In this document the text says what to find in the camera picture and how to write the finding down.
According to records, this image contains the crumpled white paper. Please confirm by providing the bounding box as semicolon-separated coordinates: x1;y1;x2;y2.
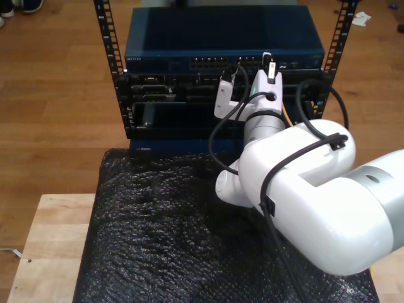
351;11;372;27

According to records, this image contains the black rack server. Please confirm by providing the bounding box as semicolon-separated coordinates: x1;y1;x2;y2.
115;71;332;105

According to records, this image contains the blue network switch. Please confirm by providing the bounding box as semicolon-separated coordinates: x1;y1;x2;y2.
124;5;326;75

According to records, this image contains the person's dark shoe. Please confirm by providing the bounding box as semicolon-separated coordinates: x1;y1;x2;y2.
21;0;45;13
0;0;16;18

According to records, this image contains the low blue rack unit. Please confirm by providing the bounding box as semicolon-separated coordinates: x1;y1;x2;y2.
129;138;247;154

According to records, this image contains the black equipment rack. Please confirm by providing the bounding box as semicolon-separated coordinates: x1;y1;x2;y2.
93;0;360;141

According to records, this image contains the grey flat strap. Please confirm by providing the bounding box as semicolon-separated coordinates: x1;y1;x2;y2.
0;247;23;258

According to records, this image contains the black bubble mat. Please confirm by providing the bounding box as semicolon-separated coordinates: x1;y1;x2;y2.
72;147;379;303

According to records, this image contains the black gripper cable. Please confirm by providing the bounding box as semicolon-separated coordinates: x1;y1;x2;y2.
258;78;350;303

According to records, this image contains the black camera cable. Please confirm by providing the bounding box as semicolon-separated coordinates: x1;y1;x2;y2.
208;64;278;176

